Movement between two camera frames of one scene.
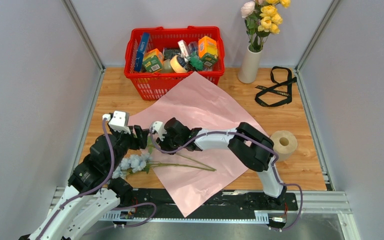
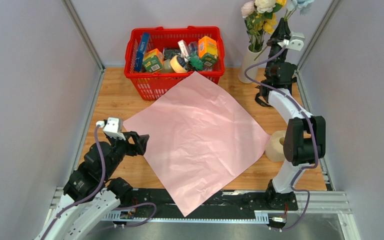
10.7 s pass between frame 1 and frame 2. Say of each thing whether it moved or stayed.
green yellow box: stayed
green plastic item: stayed
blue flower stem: moved
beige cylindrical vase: stayed
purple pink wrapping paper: stayed
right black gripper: moved
